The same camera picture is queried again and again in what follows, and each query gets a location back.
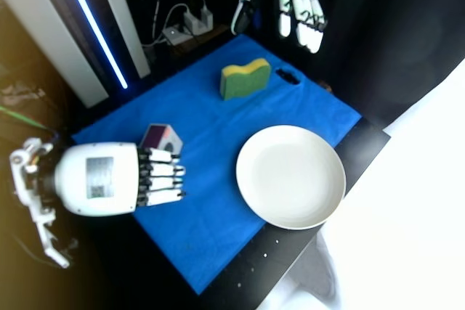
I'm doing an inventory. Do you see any purple white box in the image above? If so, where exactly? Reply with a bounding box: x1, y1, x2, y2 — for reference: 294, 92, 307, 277
139, 123, 184, 155

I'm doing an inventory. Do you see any yellow green sponge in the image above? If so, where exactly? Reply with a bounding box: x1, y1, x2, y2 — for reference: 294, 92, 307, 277
220, 57, 272, 102

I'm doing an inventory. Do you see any white round plate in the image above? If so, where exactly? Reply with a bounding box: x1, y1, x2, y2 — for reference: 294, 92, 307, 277
235, 124, 347, 231

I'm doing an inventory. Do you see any white power strip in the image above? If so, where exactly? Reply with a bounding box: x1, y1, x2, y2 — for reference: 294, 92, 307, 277
182, 4, 214, 33

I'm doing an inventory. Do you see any small white square adapter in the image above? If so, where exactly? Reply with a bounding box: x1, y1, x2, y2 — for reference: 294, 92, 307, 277
162, 25, 193, 46

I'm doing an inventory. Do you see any blue fabric bag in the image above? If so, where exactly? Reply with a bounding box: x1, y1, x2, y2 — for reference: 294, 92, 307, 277
71, 33, 363, 295

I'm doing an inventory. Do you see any blue LED light strip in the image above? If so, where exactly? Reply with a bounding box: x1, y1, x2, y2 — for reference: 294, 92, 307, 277
63, 0, 129, 89

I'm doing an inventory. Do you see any wide white panel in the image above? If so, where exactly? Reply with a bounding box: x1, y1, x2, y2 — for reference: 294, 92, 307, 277
0, 0, 110, 110

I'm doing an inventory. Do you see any narrow white panel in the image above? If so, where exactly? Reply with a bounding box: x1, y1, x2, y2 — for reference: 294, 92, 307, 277
92, 0, 152, 79

